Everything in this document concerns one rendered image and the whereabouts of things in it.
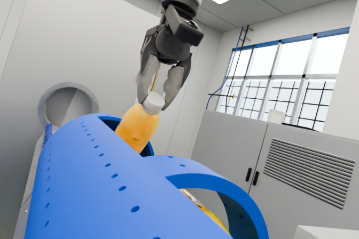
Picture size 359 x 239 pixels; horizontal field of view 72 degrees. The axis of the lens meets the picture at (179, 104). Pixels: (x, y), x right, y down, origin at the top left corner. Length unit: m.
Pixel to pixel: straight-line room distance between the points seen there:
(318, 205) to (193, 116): 4.08
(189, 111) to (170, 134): 0.68
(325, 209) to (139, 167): 1.72
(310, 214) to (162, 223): 1.82
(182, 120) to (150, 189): 5.31
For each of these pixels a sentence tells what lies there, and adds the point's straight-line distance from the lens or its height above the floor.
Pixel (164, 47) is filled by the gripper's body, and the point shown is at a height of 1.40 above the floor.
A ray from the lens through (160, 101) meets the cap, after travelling 0.46.
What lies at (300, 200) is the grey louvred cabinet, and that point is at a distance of 2.02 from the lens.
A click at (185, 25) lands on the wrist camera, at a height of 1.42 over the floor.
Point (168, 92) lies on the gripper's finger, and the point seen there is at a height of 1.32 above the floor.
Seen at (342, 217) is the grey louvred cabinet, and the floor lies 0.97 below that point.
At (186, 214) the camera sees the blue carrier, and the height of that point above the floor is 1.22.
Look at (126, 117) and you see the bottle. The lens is 0.48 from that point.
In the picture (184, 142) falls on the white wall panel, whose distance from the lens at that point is 5.64.
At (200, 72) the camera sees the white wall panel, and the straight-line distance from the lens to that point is 5.66.
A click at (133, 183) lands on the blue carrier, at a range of 0.24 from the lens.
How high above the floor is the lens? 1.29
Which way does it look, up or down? 2 degrees up
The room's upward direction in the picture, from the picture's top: 16 degrees clockwise
